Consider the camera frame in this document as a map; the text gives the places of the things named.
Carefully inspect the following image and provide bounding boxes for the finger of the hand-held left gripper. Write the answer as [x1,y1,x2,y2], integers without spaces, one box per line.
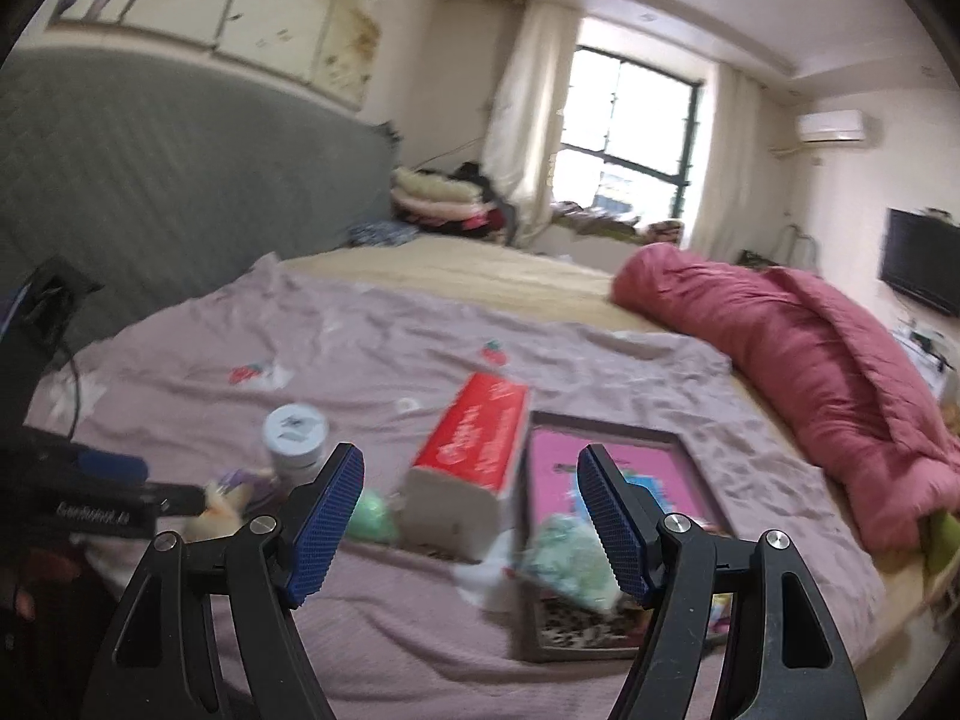
[75,446,207,518]

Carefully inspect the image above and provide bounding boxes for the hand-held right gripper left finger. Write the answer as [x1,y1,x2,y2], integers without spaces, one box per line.
[79,441,366,720]

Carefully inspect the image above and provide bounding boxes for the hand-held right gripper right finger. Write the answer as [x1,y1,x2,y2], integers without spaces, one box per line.
[577,442,871,720]

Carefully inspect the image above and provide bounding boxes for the small white duck plush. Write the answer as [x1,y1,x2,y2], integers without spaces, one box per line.
[184,476,252,541]

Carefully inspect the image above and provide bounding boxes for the mint green tissue packet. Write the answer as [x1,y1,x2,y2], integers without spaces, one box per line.
[517,514,623,614]

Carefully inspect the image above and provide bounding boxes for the pink printed box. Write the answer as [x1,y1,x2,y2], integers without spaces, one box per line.
[510,411,740,665]

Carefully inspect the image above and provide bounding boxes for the leopard print scrunchie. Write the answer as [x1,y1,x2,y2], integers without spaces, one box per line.
[540,604,640,650]

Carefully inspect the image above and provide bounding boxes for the green sponge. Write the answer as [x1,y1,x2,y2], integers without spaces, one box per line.
[341,487,402,547]

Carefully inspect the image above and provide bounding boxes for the small purple plush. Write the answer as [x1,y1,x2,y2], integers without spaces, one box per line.
[225,465,286,511]

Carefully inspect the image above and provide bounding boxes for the white lidded bottle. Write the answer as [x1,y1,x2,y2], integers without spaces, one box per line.
[262,403,331,488]

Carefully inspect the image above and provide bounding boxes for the red tissue pack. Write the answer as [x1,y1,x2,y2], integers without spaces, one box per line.
[396,371,531,563]

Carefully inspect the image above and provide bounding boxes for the purple printed bedsheet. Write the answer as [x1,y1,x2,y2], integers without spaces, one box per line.
[30,255,878,720]

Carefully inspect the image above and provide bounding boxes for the pink quilt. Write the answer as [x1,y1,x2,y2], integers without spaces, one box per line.
[611,244,960,552]

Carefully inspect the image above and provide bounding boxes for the dark patterned cloth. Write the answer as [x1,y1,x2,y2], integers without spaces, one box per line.
[349,219,413,248]

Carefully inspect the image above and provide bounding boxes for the clothes on window sill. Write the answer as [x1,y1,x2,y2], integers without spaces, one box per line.
[551,199,687,245]

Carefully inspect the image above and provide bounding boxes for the grey quilted headboard cover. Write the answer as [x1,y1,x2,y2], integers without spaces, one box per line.
[0,45,398,376]

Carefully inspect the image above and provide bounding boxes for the green cloth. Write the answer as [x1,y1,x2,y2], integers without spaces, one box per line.
[926,510,960,578]

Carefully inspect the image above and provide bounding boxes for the white metal rack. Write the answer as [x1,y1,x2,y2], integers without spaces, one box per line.
[780,223,822,267]

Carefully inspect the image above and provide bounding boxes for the stack of folded blankets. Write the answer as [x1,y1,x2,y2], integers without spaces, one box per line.
[390,165,518,241]

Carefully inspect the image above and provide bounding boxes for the clutter under television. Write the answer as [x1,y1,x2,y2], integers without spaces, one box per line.
[896,315,953,376]

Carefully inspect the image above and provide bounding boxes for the cream curtain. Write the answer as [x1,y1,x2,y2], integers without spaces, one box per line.
[686,64,758,263]
[480,4,578,245]

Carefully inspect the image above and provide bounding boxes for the dark framed window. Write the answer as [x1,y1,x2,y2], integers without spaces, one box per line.
[551,45,706,230]

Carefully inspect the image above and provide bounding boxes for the white air conditioner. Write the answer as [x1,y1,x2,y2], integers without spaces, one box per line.
[796,110,865,145]

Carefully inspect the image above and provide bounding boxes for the black wall television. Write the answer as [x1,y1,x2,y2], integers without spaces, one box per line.
[879,208,960,316]

